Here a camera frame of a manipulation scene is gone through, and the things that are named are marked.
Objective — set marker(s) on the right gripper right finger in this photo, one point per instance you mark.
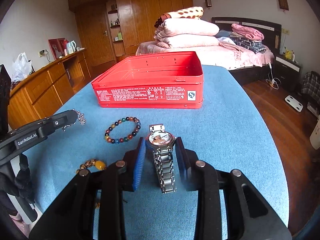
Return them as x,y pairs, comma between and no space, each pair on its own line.
249,215

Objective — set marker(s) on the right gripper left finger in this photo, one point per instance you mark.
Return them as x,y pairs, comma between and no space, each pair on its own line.
71,214

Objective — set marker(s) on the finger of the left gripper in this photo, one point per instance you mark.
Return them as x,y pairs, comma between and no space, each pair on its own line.
61,120

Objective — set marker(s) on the silver wrist watch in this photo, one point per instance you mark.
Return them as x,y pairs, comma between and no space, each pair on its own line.
160,143

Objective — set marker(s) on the wooden sideboard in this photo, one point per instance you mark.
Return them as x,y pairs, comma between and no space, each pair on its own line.
44,92

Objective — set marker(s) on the white plastic bag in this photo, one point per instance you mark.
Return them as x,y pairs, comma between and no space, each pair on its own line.
22,68

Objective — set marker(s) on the white electric kettle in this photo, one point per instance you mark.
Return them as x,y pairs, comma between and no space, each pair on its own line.
71,47

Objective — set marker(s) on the red thermos bottle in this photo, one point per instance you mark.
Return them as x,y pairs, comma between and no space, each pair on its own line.
65,47

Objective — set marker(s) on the blue table cloth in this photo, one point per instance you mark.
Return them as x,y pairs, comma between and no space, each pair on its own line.
227,132

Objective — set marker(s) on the red metal tin box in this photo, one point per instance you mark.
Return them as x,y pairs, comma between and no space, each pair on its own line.
161,80

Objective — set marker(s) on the wooden wardrobe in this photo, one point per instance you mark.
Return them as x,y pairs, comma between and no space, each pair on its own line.
111,29

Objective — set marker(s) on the white bathroom scale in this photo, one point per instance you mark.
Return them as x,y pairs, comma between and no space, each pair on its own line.
294,103

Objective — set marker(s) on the plaid bag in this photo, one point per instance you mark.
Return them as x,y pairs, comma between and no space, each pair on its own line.
310,85

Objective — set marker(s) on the stack of folded quilts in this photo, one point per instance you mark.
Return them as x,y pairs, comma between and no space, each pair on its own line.
184,28

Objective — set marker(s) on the dark nightstand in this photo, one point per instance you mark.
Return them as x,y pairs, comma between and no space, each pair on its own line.
287,71

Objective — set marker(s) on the bed with pink cover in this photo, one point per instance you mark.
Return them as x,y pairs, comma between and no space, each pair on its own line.
216,55

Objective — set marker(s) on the yellow plush toy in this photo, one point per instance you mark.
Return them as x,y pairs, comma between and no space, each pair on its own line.
289,54

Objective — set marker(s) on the folded pink clothes pile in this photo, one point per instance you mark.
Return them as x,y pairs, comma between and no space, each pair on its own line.
248,37

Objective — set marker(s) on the red picture frame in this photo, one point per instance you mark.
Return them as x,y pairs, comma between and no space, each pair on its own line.
57,47

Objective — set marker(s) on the wall switch box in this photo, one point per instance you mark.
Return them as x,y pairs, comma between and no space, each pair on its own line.
208,3

